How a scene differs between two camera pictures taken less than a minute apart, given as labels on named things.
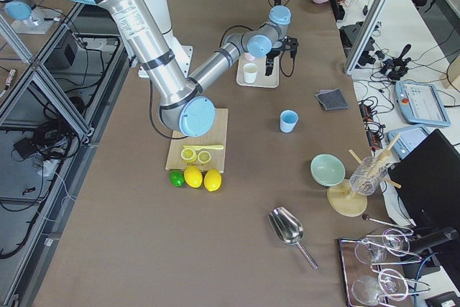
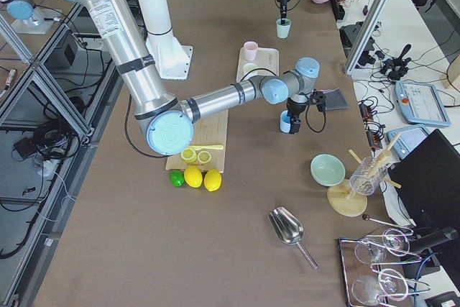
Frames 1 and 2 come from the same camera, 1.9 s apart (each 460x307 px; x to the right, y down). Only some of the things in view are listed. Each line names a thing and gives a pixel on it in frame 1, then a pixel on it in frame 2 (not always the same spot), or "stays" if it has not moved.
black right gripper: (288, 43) -> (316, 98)
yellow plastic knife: (200, 147) stays
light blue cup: (288, 118) stays
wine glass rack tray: (364, 285) stays
